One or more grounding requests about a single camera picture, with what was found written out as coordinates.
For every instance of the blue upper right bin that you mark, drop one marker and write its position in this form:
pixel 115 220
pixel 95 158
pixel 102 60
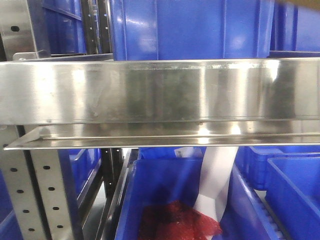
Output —
pixel 295 31

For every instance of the red mesh bag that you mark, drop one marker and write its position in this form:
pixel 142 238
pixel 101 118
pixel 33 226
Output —
pixel 176 221

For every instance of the blue upper left bin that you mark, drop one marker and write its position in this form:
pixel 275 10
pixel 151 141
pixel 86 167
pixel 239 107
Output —
pixel 64 26

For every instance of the blue lower left bin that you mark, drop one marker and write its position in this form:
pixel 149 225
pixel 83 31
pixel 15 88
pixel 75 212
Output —
pixel 83 162

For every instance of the perforated steel shelf upright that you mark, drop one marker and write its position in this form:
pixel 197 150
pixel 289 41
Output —
pixel 42 189

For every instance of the large blue upper bin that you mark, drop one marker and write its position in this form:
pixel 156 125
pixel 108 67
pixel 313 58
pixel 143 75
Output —
pixel 191 29

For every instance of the stainless steel shelf beam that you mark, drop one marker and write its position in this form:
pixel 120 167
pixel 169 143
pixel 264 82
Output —
pixel 101 103

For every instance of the blue lower centre bin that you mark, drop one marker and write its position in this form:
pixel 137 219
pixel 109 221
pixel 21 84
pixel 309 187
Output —
pixel 162 175

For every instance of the black slotted shelf post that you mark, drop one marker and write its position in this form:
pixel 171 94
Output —
pixel 96 21

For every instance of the blue lower right bin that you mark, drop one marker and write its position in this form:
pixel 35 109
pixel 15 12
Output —
pixel 290 176

